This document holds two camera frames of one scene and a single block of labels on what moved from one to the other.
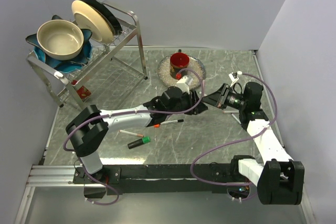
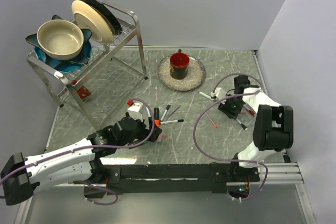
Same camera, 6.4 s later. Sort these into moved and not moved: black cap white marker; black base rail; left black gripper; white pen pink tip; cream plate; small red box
Moved: white pen pink tip; left black gripper
Not moved: small red box; cream plate; black base rail; black cap white marker
